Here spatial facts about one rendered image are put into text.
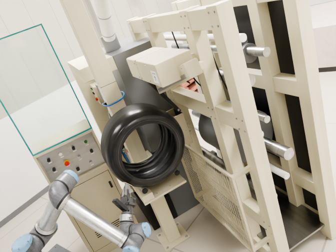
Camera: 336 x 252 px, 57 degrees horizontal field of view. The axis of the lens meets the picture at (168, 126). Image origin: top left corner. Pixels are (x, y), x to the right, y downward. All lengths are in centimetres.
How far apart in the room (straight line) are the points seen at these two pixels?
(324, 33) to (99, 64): 425
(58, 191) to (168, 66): 99
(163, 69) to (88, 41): 72
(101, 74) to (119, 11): 388
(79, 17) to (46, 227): 148
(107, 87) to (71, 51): 305
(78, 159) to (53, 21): 292
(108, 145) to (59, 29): 350
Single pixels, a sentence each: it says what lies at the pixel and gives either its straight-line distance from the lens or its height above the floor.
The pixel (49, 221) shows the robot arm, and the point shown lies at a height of 102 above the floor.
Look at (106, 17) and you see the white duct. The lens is 275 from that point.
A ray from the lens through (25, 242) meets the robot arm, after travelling 242.
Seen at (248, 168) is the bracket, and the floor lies 98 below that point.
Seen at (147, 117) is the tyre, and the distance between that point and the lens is 209.
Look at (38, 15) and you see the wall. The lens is 526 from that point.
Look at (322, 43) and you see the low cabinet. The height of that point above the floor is 51.
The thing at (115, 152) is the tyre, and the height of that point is 130.
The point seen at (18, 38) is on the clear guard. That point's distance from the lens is 270.
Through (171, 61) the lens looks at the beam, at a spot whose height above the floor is 176.
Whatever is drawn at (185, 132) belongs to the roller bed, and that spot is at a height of 103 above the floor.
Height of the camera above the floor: 216
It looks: 23 degrees down
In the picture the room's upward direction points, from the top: 20 degrees counter-clockwise
